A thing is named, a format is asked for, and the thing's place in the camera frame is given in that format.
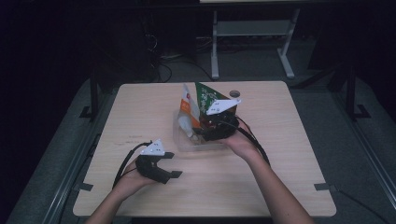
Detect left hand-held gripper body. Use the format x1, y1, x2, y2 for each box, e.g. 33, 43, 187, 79
135, 139, 171, 185

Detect person's right hand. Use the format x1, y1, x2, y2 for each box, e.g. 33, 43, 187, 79
219, 119, 264, 163

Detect black metal stand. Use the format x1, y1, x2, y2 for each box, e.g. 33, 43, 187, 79
340, 64, 372, 121
78, 69, 101, 122

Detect black floor cables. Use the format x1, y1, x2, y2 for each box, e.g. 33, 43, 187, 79
146, 31, 216, 84

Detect thin black cable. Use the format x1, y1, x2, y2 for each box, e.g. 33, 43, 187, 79
335, 188, 391, 224

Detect left hand-held gripper cable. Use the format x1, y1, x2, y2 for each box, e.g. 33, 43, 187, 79
112, 141, 153, 189

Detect clear plastic container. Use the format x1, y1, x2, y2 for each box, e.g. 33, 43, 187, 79
172, 106, 238, 153

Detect white orange snack packet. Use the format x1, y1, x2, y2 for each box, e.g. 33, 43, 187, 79
177, 82, 202, 138

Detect grey metal rail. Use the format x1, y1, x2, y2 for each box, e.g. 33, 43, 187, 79
40, 120, 106, 224
331, 91, 396, 203

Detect grey tape strip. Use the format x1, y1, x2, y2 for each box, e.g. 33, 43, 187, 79
313, 182, 339, 192
74, 182, 94, 192

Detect white metal table frame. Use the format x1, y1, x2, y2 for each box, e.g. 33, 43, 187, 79
199, 0, 302, 80

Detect right hand-held gripper cable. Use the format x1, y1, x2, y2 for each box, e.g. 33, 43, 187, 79
218, 116, 271, 166

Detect person's left hand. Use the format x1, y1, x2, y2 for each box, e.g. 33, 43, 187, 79
113, 158, 157, 201

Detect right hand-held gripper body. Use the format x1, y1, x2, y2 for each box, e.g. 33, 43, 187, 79
200, 98, 243, 142

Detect hand-held gripper cable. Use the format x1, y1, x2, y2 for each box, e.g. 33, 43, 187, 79
218, 116, 271, 166
112, 141, 153, 189

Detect red green snack packet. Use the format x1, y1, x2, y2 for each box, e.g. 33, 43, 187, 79
194, 81, 238, 126

